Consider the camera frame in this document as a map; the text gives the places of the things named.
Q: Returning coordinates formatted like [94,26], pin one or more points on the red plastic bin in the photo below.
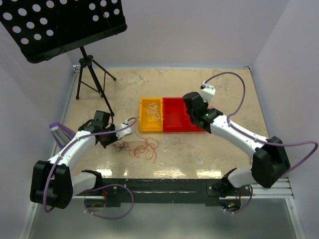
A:
[193,126]
[174,115]

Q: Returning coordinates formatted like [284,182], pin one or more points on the red middle plastic bin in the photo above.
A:
[174,115]

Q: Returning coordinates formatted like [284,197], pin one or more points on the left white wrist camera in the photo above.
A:
[124,128]

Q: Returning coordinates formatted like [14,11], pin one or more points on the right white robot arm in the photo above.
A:
[269,158]

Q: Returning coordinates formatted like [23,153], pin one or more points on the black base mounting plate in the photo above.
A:
[167,191]

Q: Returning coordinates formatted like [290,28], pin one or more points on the aluminium frame rail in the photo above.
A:
[274,189]

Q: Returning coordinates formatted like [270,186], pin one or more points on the purple tool holder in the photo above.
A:
[62,134]

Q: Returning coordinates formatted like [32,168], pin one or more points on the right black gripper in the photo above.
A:
[206,103]

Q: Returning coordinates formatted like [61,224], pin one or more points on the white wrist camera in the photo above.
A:
[124,128]
[207,92]

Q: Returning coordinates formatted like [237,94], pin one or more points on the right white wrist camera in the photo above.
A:
[207,92]

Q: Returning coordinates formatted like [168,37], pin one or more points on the red right plastic bin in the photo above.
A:
[193,126]

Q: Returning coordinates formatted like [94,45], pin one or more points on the yellow plastic bin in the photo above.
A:
[151,115]

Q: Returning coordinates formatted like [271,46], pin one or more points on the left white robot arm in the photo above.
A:
[61,165]

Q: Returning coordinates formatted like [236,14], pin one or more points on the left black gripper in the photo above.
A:
[105,144]

